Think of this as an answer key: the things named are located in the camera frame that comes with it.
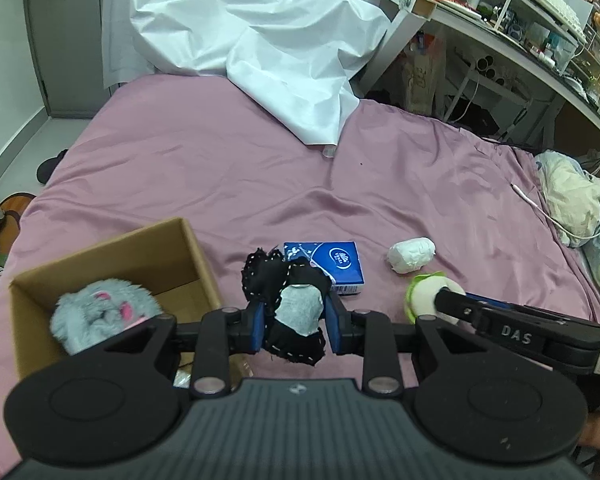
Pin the brown paper bag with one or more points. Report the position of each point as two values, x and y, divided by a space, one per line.
422 80

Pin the white crumpled ball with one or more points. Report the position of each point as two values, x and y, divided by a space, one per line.
410 255

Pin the grey door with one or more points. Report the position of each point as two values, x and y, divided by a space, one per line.
65 35

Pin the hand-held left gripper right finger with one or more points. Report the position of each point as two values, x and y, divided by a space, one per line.
335 327

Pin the cream printed blanket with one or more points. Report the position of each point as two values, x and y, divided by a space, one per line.
575 195

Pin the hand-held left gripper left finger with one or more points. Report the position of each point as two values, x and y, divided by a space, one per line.
258 327

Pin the black shoe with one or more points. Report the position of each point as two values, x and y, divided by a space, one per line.
50 167

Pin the white crumpled sheet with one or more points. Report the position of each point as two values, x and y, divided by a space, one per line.
260 35

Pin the cardboard tubes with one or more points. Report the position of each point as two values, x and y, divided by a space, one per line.
487 67

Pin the white desk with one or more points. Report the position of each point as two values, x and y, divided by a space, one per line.
505 42

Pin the grey fluffy plush toy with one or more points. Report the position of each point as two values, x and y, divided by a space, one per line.
90 310

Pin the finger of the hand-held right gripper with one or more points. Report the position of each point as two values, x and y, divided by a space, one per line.
495 327

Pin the brown cardboard box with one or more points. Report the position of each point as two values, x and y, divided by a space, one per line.
180 260

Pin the blue tissue packet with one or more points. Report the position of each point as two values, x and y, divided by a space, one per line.
340 260

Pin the pink bed sheet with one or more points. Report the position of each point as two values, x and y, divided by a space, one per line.
205 160

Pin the burger plush with eye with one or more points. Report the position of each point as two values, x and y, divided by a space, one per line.
422 295

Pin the black grey stitched cloth toy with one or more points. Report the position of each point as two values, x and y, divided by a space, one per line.
300 310

